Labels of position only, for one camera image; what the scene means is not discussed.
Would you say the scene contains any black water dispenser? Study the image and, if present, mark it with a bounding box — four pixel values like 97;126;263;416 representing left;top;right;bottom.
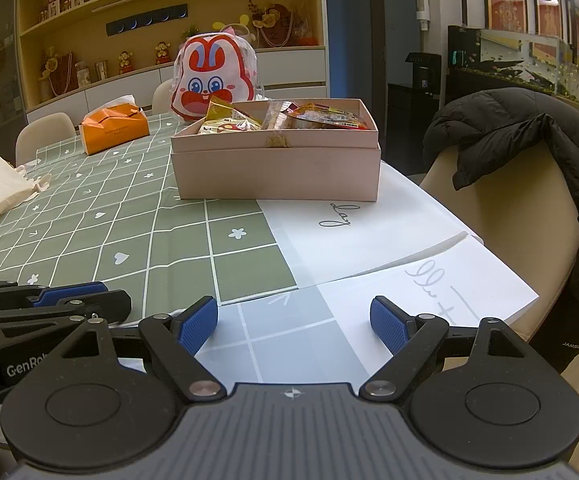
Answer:
387;52;443;176

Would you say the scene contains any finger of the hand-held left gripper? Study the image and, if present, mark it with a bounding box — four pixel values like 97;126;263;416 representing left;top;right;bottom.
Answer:
0;290;132;348
0;281;109;309

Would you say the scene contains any beige dining chair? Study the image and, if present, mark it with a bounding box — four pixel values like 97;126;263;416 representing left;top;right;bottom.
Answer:
15;112;77;167
152;79;177;116
419;145;579;341

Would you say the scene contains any pink cardboard box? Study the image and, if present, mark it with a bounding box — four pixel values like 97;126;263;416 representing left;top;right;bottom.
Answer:
170;97;383;203

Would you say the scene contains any clear pastry packet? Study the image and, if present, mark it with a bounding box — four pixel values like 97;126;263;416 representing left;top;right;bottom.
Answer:
260;101;295;131

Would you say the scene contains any gold snack packet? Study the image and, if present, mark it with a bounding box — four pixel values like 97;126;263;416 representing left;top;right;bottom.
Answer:
198;97;262;135

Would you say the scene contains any necklace display stand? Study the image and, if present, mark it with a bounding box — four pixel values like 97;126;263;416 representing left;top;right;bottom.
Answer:
42;46;73;101

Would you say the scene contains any white paper sheet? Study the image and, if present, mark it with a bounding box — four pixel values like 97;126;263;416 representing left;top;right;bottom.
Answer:
255;160;480;288
194;232;540;386

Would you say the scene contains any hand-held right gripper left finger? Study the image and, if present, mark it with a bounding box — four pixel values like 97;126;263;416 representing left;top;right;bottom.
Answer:
52;296;225;403

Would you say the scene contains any red white rabbit bag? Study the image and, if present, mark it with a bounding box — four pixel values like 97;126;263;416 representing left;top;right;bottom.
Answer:
170;31;257;123

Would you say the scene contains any black puffer jacket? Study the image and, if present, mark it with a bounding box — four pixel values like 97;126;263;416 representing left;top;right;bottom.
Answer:
422;87;579;376

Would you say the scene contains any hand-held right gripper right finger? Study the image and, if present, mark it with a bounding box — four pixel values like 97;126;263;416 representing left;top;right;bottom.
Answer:
359;296;535;403

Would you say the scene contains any white rabbit figurine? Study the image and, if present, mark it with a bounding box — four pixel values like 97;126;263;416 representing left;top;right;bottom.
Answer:
212;12;250;36

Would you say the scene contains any glass fish tank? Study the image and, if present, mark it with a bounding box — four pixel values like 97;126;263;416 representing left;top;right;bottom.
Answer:
448;25;579;111

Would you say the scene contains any orange tissue box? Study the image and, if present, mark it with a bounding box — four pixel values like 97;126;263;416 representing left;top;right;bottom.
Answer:
79;94;150;156

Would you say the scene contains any black light strip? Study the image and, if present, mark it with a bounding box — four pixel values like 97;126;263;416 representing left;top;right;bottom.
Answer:
105;4;189;36

